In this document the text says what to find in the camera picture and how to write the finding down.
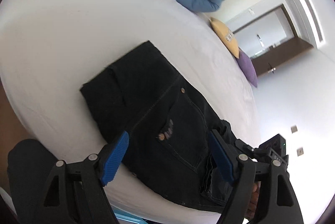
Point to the person's right hand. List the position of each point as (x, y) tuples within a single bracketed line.
[(254, 197)]

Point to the blue plastic stool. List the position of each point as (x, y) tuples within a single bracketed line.
[(128, 217)]

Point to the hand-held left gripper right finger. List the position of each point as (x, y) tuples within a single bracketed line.
[(221, 158)]

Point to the purple pillow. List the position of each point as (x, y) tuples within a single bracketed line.
[(248, 68)]

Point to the person's leg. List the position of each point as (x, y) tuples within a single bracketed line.
[(28, 174)]

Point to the dark brown door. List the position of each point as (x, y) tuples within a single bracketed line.
[(288, 52)]

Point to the bed with white sheet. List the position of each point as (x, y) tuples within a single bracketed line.
[(78, 30)]

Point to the yellow pillow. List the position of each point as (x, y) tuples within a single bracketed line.
[(226, 35)]

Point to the black denim pants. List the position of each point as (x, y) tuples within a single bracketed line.
[(157, 114)]

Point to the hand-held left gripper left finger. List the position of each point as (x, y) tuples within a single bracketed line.
[(115, 158)]

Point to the wall switch panel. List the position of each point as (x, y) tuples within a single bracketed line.
[(260, 40), (251, 11)]

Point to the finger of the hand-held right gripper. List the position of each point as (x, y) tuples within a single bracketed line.
[(247, 147)]

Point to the beige wall socket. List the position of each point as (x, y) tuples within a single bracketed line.
[(294, 129), (300, 151)]

